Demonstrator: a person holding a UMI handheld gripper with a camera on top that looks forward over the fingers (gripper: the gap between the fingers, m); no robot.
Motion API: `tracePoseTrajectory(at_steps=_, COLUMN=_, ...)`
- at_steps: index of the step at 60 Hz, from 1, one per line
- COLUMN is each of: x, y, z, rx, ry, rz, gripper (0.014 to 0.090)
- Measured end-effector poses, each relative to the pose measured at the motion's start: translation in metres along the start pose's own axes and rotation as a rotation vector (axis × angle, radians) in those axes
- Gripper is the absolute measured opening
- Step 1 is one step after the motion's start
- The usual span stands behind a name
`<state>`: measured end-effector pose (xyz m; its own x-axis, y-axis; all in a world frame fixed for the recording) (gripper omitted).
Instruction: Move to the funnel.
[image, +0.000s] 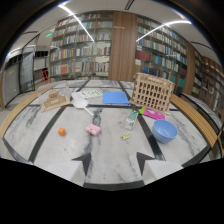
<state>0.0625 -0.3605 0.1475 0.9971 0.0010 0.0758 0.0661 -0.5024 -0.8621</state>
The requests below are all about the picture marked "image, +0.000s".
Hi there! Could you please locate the tall wooden bookshelf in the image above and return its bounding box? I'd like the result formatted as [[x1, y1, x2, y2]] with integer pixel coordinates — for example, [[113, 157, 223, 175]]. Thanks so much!
[[48, 10, 114, 82]]

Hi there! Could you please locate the blue folder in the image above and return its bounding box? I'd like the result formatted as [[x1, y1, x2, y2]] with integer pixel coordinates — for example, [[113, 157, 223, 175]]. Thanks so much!
[[101, 90, 131, 107]]

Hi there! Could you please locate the light blue plastic bowl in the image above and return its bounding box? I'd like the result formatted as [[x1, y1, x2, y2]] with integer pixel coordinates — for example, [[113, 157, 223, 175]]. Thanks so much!
[[152, 119, 179, 145]]

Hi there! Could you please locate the long wooden bookshelf wall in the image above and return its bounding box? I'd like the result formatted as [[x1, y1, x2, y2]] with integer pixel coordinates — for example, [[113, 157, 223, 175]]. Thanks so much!
[[133, 14, 188, 96]]

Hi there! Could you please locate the wooden lattice building model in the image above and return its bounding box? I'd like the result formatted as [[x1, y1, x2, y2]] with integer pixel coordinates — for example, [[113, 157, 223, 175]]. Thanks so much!
[[129, 72, 176, 115]]

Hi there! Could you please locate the wooden bench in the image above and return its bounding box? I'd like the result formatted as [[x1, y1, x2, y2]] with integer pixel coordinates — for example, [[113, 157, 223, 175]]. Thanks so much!
[[170, 93, 219, 149]]

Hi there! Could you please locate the red step stool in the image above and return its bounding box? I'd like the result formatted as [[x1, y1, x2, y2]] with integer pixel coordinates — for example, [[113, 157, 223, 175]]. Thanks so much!
[[40, 69, 50, 84]]

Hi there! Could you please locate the pink green booklet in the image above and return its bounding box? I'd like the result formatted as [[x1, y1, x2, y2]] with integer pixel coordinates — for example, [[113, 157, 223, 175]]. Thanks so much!
[[139, 106, 166, 121]]

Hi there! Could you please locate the white printed sheet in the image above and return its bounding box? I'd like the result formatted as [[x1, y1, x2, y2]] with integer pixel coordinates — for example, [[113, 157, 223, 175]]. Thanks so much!
[[70, 88, 104, 102]]

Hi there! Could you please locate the pink toy block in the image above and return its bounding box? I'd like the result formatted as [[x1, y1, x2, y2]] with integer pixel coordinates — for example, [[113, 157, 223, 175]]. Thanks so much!
[[84, 123, 102, 137]]

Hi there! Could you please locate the green white milk carton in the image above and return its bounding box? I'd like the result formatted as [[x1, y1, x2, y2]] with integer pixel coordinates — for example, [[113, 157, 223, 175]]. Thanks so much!
[[124, 109, 140, 131]]

